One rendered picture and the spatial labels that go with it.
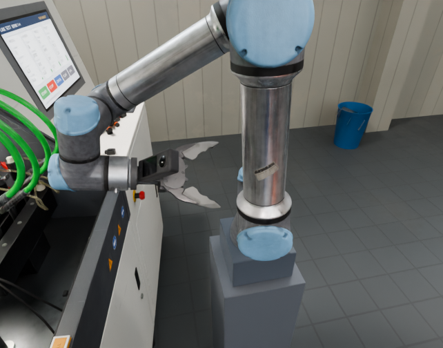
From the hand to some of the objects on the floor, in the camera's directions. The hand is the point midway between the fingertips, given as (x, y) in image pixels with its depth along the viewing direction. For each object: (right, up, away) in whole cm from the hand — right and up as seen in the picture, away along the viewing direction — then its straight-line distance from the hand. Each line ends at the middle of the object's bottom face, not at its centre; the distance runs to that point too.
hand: (221, 173), depth 69 cm
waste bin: (+134, +33, +258) cm, 292 cm away
